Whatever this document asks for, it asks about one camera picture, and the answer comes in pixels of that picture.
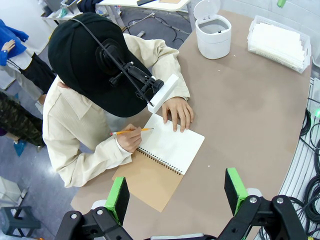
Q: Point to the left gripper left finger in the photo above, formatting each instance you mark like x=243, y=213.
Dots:
x=117, y=200

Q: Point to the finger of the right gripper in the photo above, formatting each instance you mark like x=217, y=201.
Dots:
x=282, y=3

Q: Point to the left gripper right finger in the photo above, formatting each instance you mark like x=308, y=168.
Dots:
x=233, y=192

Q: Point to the spiral notebook kraft cover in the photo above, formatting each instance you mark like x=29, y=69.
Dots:
x=175, y=150

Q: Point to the yellow pencil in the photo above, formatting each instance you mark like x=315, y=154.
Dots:
x=147, y=129

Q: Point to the person's left forearm cream sleeve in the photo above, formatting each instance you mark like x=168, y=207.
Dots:
x=175, y=77

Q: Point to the person's right forearm cream sleeve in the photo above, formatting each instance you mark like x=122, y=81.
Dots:
x=95, y=162

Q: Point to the person's right hand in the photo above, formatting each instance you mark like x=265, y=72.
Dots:
x=130, y=140

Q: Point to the person's left hand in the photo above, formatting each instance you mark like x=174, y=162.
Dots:
x=180, y=111

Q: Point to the white perforated plastic basket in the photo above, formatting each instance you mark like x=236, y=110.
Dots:
x=257, y=25

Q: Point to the white paper stack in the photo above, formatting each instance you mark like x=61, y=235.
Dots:
x=277, y=42

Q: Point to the white lidded trash bin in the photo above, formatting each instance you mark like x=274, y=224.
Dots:
x=212, y=40

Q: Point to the person torso cream jacket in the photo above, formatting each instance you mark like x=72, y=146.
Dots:
x=70, y=120

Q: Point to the dark grey plastic stool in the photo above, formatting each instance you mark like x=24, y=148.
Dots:
x=17, y=222

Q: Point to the white storage crate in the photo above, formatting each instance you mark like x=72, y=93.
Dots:
x=8, y=190

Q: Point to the closed kraft notebook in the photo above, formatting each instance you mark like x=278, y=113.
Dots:
x=170, y=1

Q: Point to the black smartphone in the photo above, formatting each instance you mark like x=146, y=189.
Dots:
x=145, y=2

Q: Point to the teal cloth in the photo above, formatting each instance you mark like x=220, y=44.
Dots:
x=63, y=12

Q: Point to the black garment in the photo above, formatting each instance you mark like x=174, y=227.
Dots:
x=86, y=3

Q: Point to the mannequin in blue shirt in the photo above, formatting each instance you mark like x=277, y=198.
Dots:
x=10, y=32

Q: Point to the dark tray with items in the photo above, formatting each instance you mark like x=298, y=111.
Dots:
x=68, y=2

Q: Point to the white ribbed base plate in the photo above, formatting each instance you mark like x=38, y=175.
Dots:
x=295, y=175

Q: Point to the white head camera box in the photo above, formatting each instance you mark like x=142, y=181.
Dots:
x=165, y=92

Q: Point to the black head camera mount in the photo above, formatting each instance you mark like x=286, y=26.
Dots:
x=140, y=80

